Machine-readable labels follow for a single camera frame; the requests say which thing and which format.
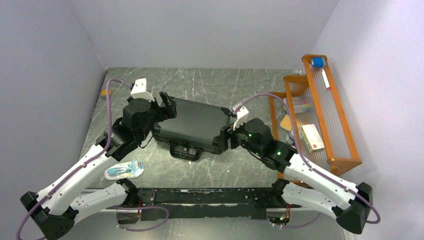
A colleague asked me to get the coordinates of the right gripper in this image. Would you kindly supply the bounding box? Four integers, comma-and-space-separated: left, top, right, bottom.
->
214, 116, 263, 157

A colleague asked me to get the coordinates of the black poker set case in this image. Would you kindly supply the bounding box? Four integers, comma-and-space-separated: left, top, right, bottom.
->
152, 97, 231, 162

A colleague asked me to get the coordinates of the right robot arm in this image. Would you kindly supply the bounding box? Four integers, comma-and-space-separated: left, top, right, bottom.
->
213, 118, 373, 235

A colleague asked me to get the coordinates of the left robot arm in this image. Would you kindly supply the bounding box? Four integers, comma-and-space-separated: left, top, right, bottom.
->
20, 91, 177, 240

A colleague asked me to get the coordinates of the blister pack blue tool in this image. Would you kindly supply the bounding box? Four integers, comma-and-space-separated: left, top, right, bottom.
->
104, 160, 145, 181

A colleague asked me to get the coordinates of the coloured marker set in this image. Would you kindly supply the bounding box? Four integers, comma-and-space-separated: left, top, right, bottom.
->
293, 99, 313, 114

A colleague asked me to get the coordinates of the tan paper notepad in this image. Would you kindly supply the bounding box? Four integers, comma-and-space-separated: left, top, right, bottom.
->
279, 114, 293, 131

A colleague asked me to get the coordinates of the blue white tape roll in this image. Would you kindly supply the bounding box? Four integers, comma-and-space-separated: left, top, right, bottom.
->
285, 129, 295, 146

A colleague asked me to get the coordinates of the yellow orange block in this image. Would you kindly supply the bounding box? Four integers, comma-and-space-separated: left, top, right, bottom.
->
100, 89, 110, 97

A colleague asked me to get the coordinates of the white red box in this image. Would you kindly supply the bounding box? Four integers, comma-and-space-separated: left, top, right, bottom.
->
300, 124, 325, 153

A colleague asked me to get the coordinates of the orange wooden rack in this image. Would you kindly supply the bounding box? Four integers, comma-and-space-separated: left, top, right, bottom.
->
268, 54, 362, 176

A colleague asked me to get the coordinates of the white red marker pen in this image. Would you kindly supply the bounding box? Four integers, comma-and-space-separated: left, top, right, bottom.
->
321, 69, 331, 90

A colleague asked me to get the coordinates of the blue cube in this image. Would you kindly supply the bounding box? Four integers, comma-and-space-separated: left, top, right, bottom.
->
311, 57, 326, 68

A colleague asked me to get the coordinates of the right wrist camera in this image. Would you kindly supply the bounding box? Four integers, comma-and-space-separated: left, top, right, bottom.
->
231, 101, 249, 130

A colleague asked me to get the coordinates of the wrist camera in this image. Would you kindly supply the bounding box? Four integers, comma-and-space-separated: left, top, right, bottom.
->
231, 101, 249, 130
130, 78, 155, 102

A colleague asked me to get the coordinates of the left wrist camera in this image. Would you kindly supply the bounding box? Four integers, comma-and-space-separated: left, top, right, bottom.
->
130, 78, 155, 102

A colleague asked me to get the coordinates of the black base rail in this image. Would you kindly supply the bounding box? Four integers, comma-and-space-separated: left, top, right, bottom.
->
115, 187, 289, 224

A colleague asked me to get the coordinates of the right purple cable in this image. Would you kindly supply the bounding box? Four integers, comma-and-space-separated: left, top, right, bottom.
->
238, 93, 382, 230

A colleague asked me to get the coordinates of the purple cable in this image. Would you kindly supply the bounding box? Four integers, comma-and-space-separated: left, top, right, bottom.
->
238, 93, 382, 230
15, 78, 170, 240

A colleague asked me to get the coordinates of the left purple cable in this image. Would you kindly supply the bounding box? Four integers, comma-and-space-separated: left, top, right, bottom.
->
15, 78, 170, 240

